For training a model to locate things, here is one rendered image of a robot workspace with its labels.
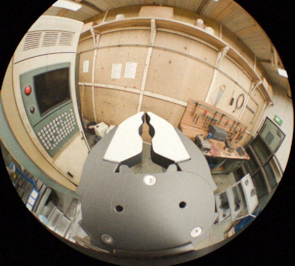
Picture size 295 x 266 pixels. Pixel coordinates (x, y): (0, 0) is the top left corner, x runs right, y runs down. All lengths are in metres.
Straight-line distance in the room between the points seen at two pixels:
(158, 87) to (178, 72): 0.46
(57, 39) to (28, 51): 0.25
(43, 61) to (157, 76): 1.52
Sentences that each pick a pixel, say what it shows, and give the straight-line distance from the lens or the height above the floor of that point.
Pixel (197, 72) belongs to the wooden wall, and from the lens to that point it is 1.64.
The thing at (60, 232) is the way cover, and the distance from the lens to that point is 1.26.
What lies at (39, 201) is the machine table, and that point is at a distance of 1.16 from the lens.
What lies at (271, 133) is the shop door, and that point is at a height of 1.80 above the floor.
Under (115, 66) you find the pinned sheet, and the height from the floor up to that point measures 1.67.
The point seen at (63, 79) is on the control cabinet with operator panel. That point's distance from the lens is 0.81.
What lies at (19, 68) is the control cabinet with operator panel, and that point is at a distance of 0.76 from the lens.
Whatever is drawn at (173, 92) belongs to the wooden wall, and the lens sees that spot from 1.57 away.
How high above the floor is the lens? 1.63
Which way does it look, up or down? 31 degrees down
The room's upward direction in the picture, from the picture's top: 12 degrees clockwise
